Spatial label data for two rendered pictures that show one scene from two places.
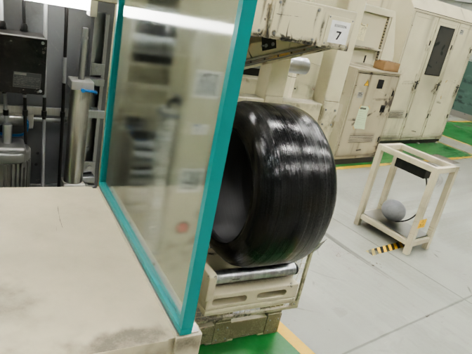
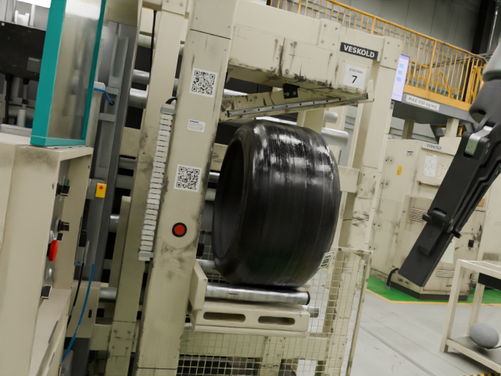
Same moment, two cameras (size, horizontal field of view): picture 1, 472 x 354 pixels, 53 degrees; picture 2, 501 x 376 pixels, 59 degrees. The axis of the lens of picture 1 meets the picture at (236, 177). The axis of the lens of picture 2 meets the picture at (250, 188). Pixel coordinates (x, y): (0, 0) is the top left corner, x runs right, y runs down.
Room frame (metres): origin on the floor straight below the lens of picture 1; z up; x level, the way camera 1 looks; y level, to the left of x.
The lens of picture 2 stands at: (0.09, -0.42, 1.29)
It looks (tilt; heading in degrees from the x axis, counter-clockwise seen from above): 3 degrees down; 16
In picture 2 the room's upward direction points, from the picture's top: 10 degrees clockwise
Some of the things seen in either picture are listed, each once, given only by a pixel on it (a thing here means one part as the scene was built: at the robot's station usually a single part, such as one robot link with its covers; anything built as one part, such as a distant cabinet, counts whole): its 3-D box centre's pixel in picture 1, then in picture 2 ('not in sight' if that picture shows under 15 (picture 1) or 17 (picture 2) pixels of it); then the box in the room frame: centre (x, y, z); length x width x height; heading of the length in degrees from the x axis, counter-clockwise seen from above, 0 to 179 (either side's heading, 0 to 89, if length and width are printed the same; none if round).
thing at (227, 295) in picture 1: (248, 289); (251, 313); (1.41, -0.12, 0.83); 0.36 x 0.09 x 0.06; 121
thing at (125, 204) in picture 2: not in sight; (115, 280); (2.02, 0.73, 0.61); 0.33 x 0.06 x 0.86; 31
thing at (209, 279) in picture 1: (188, 255); (192, 275); (1.44, 0.10, 0.90); 0.40 x 0.03 x 0.10; 31
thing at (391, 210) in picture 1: (403, 197); (493, 318); (4.04, -1.50, 0.40); 0.60 x 0.35 x 0.80; 41
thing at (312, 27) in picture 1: (270, 15); (288, 66); (1.85, 0.00, 1.71); 0.61 x 0.25 x 0.15; 121
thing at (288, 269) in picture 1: (253, 272); (256, 293); (1.41, -0.12, 0.90); 0.35 x 0.05 x 0.05; 121
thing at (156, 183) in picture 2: not in sight; (157, 182); (1.31, 0.22, 1.19); 0.05 x 0.04 x 0.48; 31
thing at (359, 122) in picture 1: (351, 113); (438, 248); (6.36, -1.33, 0.62); 0.91 x 0.58 x 1.25; 131
